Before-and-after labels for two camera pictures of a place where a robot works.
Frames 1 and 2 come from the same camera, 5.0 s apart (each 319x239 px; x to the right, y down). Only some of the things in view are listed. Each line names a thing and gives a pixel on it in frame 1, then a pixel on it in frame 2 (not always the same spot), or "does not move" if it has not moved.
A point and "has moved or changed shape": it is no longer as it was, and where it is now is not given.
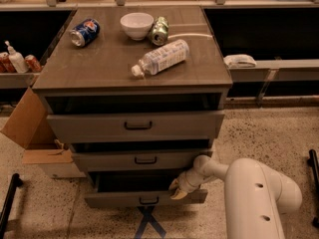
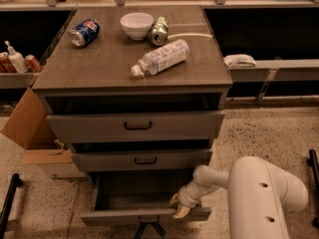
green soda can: (159, 31) does not move
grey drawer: (137, 189) has moved or changed shape
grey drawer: (140, 160) does not move
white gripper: (184, 183) → (189, 195)
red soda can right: (32, 64) does not move
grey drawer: (137, 126) does not move
